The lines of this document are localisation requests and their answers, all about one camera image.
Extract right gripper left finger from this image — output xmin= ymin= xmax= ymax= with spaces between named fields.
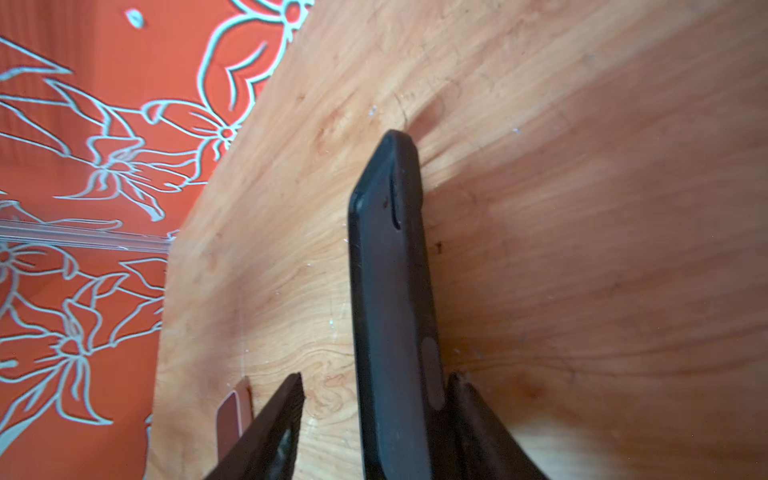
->
xmin=206 ymin=373 xmax=305 ymax=480

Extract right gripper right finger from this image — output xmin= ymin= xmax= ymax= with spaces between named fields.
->
xmin=447 ymin=372 xmax=547 ymax=480

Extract dark phone case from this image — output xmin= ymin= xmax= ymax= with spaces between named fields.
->
xmin=347 ymin=130 xmax=460 ymax=479

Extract aluminium frame rails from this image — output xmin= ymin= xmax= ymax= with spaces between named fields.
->
xmin=1 ymin=220 xmax=171 ymax=254

